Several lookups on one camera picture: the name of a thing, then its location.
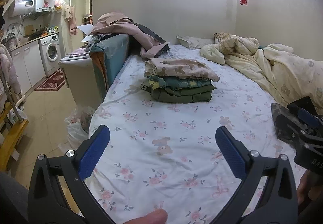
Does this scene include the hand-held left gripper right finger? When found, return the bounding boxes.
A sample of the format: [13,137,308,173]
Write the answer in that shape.
[214,127,299,224]

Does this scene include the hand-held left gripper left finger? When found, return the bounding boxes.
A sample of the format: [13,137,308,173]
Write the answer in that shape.
[27,125,114,224]

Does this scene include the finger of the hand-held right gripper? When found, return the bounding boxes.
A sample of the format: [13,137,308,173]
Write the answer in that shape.
[278,123,313,144]
[287,96,323,129]

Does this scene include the range hood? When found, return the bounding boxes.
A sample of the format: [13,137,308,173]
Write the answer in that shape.
[34,0,55,12]

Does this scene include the white low cabinet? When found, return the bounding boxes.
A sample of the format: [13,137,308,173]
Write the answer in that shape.
[59,48,101,108]

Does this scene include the hanging towel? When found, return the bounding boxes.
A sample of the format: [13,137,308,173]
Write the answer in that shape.
[63,5,76,35]

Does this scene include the olive green folded pants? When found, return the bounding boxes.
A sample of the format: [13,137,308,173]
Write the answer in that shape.
[151,85,217,103]

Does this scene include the rice cooker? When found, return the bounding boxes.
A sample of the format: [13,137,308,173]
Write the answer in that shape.
[5,33,17,49]

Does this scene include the white kitchen counter cabinet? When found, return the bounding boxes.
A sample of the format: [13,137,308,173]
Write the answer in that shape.
[10,41,46,94]

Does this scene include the clear plastic bag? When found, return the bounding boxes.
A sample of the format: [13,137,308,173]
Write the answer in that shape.
[59,105,98,150]

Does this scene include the pink cloth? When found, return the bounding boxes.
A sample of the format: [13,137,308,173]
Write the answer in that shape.
[92,11,171,60]

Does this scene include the white floral bed sheet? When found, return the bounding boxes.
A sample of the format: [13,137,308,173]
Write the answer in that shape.
[88,43,323,224]

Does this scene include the red patterned rug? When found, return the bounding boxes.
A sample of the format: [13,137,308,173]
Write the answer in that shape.
[34,69,66,91]

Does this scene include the teal cushioned headboard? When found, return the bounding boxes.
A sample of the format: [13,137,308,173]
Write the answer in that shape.
[89,33,132,97]

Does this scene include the floral pillow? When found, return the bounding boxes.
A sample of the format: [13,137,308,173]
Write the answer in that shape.
[177,35,215,50]

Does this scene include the cream bear print duvet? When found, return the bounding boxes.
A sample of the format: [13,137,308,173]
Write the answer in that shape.
[254,43,323,113]

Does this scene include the teal camouflage folded pants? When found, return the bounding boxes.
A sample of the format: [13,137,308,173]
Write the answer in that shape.
[141,75,215,90]

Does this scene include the grey camouflage pants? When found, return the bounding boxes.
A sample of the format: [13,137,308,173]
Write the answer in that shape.
[271,103,303,144]

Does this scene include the metal rack pole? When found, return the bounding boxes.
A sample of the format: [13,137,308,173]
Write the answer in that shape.
[0,73,24,123]

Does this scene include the cream bear-print duvet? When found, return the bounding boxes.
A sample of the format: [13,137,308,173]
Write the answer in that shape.
[200,35,278,103]

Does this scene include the dark grey cloth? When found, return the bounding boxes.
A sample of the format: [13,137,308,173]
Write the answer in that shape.
[131,22,170,53]

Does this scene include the pink padded jacket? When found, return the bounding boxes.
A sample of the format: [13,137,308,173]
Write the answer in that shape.
[0,43,22,94]

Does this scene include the yellow wooden stool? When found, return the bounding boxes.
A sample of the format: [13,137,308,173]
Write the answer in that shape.
[0,101,29,171]

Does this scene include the white paper sheet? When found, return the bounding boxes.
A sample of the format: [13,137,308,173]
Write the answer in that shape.
[76,24,94,43]

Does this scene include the beige garment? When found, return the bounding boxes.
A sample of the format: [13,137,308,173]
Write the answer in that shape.
[144,58,220,82]

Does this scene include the white water heater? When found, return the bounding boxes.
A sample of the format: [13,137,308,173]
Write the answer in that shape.
[8,0,35,17]

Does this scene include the person's left hand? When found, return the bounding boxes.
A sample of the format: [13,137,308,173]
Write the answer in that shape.
[121,209,168,224]

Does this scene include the person's right hand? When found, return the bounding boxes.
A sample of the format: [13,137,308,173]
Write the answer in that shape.
[296,171,323,212]

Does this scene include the white washing machine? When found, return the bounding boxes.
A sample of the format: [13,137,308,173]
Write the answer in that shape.
[38,33,62,77]

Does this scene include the person's grey clothing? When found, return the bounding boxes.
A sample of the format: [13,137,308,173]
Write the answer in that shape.
[0,171,29,224]

